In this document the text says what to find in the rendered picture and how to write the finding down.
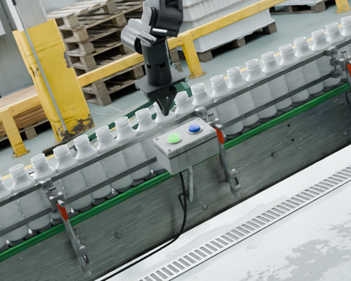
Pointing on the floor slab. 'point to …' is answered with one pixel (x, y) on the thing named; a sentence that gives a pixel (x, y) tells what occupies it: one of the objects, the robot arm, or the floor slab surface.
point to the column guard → (55, 79)
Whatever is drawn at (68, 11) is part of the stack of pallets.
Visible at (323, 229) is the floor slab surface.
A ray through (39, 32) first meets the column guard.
